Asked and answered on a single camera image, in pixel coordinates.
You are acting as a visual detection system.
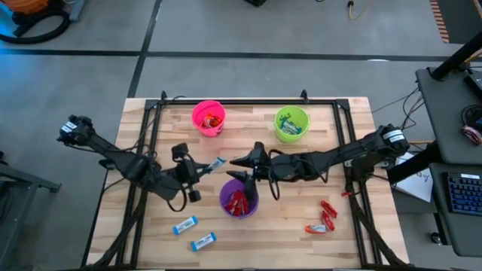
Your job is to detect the yellow cable with plug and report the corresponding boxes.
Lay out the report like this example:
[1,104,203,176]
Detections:
[346,0,369,22]

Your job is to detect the grey keyboard shelf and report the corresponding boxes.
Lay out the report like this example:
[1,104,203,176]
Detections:
[429,162,482,258]

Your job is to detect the pink plastic bucket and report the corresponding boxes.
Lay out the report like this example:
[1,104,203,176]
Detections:
[191,99,227,139]

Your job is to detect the orange vacuum cleaner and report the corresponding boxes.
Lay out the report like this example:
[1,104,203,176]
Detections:
[3,0,50,15]

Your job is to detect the white paper sheet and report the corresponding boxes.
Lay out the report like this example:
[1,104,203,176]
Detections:
[391,151,435,203]

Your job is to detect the grey metal bar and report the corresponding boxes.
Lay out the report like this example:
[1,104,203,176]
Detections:
[69,0,88,23]

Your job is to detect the red white braided cable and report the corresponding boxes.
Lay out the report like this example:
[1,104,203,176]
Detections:
[461,124,482,147]

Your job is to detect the grey desk top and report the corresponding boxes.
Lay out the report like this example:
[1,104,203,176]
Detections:
[415,66,482,166]

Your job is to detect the short black floor tape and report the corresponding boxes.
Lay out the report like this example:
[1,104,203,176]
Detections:
[127,0,163,99]

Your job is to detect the black vacuum hose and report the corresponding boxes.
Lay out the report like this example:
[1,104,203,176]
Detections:
[0,6,72,45]

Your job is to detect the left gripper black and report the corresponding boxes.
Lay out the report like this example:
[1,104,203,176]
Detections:
[171,142,212,205]

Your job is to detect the purple plastic bucket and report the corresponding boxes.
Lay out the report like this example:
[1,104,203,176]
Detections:
[219,178,261,221]

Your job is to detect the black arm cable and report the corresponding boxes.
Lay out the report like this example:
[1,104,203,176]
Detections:
[126,94,190,213]
[267,148,328,201]

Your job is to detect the long black floor tape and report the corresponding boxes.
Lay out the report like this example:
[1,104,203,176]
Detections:
[0,47,453,63]

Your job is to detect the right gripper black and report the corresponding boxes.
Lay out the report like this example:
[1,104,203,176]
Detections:
[225,142,274,202]

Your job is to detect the green plastic bucket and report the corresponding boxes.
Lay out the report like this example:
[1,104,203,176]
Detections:
[273,105,312,145]

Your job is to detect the coiled black cable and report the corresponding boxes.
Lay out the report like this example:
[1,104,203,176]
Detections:
[459,104,482,129]

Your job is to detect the black mat with striped edge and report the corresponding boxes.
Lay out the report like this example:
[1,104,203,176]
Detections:
[429,0,482,44]

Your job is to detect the black backlit keyboard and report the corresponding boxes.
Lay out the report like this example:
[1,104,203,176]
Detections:
[447,172,482,218]

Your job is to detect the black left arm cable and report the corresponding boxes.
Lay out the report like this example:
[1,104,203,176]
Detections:
[126,94,190,213]

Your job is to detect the grey metal side stand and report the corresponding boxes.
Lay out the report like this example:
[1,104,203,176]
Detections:
[0,150,63,271]

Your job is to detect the thick black pole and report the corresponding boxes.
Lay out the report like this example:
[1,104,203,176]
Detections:
[430,32,482,82]

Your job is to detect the thin black desk cables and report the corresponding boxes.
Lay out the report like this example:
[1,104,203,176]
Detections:
[372,87,426,132]

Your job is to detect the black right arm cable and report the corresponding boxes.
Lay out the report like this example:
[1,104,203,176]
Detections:
[267,148,328,201]

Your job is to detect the black aluminium table frame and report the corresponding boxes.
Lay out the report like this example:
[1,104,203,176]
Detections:
[85,96,410,270]

